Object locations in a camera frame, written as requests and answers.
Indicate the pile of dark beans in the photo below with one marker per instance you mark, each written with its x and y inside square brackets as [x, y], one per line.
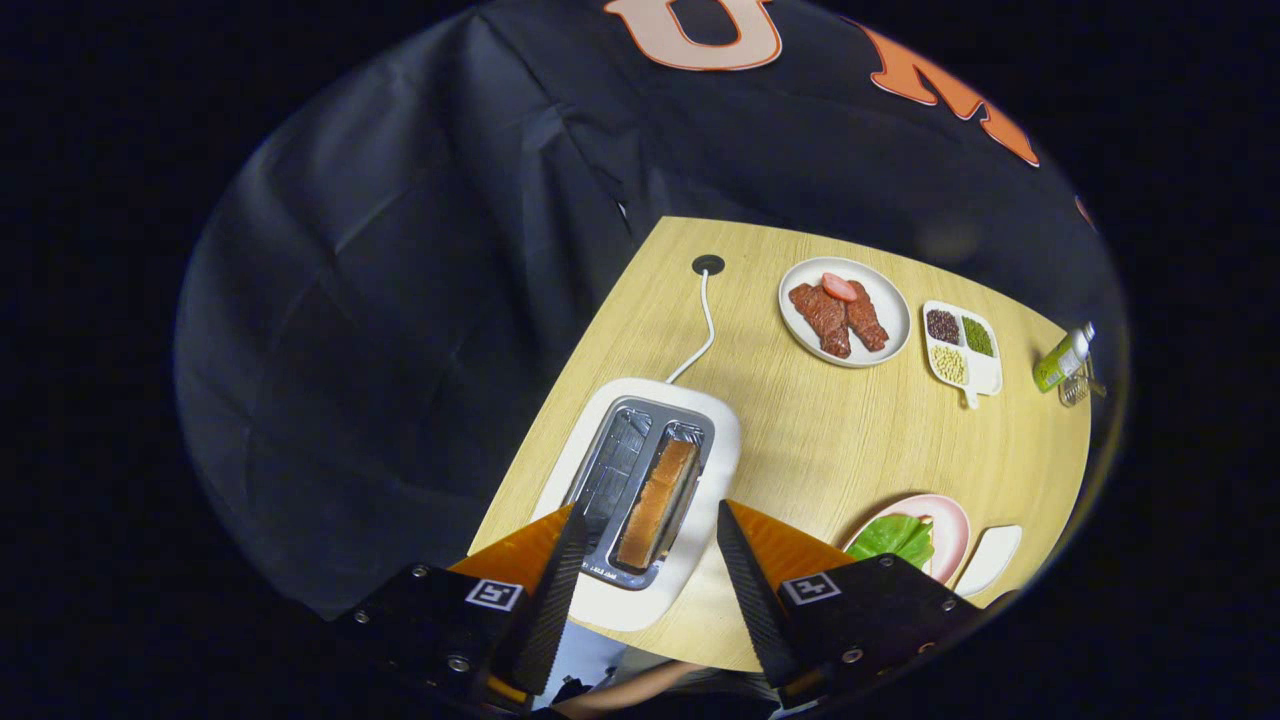
[942, 326]

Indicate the white divided dish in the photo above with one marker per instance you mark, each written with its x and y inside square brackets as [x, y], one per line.
[985, 378]

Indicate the white toaster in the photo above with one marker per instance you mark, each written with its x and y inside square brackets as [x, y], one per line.
[640, 605]

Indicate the white square plate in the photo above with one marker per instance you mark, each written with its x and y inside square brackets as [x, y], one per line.
[990, 560]

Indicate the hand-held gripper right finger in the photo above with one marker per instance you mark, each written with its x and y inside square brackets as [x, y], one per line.
[760, 610]

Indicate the white round plate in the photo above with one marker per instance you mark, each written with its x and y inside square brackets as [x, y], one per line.
[893, 300]

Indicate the brown meat piece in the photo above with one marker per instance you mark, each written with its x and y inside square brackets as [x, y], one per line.
[865, 320]
[822, 318]

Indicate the green lettuce leaf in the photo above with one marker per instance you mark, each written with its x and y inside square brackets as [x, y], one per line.
[890, 538]

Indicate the person's light blue clothing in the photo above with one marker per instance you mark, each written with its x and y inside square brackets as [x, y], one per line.
[590, 655]

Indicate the toasted bread slice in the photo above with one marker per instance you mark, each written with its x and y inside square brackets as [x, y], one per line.
[655, 505]

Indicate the pile of green beans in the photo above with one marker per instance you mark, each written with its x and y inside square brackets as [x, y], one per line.
[978, 336]

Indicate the pile of yellow beans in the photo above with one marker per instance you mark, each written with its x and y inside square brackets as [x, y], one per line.
[949, 364]

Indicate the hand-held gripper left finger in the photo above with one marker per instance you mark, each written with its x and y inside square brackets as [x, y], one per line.
[550, 620]

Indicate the red sausage slice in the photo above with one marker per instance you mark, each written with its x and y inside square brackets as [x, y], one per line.
[838, 287]

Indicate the black backdrop cloth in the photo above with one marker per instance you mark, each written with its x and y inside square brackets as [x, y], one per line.
[400, 300]

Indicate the green labelled metal bottle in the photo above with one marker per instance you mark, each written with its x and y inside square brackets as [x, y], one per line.
[1058, 362]

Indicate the pink round plate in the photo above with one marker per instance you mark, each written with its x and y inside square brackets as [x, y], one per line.
[950, 530]

